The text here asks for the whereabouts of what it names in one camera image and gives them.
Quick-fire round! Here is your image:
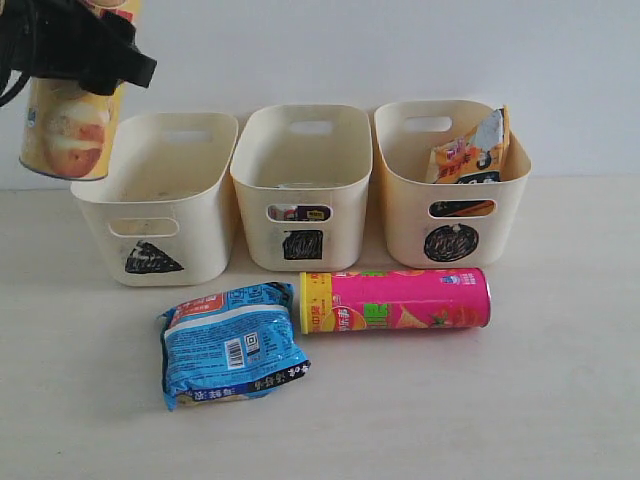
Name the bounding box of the yellow Lays chips can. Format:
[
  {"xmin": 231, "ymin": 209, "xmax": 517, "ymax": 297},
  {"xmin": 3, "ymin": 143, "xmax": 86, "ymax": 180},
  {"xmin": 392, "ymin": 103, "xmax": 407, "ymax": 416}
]
[{"xmin": 19, "ymin": 1, "xmax": 141, "ymax": 181}]

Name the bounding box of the right cream plastic bin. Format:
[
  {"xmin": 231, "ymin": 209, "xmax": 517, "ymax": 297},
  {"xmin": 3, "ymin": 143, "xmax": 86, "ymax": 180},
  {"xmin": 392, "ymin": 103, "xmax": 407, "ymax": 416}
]
[{"xmin": 374, "ymin": 100, "xmax": 531, "ymax": 269}]

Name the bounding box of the white milk carton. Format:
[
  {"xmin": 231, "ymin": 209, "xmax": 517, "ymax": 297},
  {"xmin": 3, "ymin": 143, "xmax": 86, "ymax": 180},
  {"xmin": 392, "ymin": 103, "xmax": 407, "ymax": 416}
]
[{"xmin": 267, "ymin": 204, "xmax": 299, "ymax": 222}]

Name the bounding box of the left cream plastic bin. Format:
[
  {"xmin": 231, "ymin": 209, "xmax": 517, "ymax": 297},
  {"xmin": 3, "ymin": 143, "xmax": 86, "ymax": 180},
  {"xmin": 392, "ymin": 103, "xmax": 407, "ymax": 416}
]
[{"xmin": 70, "ymin": 112, "xmax": 239, "ymax": 287}]

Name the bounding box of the blue instant noodle packet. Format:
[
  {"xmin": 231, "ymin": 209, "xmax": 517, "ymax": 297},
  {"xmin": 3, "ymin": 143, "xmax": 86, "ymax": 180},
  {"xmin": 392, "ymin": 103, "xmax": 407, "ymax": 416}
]
[{"xmin": 159, "ymin": 282, "xmax": 311, "ymax": 411}]

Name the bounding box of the middle cream plastic bin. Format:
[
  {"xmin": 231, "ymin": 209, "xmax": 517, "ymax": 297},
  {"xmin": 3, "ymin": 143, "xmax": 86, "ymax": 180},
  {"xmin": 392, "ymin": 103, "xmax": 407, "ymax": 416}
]
[{"xmin": 230, "ymin": 105, "xmax": 373, "ymax": 271}]

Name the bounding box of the purple drink carton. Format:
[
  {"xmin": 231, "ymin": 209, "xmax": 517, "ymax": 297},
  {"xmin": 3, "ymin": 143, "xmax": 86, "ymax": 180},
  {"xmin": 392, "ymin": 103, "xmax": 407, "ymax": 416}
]
[{"xmin": 296, "ymin": 205, "xmax": 331, "ymax": 222}]

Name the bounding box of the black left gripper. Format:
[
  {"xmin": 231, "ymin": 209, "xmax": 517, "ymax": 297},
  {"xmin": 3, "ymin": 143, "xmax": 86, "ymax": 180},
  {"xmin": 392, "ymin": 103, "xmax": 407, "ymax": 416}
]
[{"xmin": 1, "ymin": 1, "xmax": 157, "ymax": 95}]

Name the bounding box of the cream plastic bin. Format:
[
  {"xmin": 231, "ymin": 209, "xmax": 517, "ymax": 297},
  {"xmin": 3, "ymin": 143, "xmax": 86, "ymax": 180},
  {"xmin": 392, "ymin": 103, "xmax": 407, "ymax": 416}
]
[
  {"xmin": 374, "ymin": 100, "xmax": 531, "ymax": 269},
  {"xmin": 230, "ymin": 105, "xmax": 373, "ymax": 271},
  {"xmin": 70, "ymin": 112, "xmax": 239, "ymax": 287}
]

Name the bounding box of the pink Lays chips can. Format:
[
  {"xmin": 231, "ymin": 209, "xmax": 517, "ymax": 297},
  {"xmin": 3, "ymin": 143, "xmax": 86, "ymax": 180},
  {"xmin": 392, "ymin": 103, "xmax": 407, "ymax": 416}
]
[{"xmin": 300, "ymin": 268, "xmax": 491, "ymax": 334}]

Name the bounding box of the orange black noodle packet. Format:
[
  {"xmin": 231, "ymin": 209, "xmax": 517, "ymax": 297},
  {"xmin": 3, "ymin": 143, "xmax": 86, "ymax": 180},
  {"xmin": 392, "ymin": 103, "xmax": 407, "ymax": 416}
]
[{"xmin": 425, "ymin": 106, "xmax": 510, "ymax": 184}]

